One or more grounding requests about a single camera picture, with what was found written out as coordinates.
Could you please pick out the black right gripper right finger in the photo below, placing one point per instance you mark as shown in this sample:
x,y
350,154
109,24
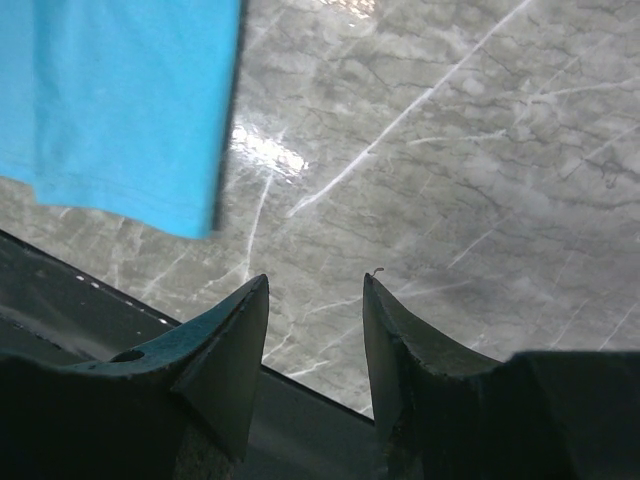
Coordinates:
x,y
444,411

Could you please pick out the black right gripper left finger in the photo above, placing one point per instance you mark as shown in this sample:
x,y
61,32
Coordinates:
x,y
177,407

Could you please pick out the turquoise t shirt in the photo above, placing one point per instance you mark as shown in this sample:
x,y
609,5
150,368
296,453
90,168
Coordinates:
x,y
120,106

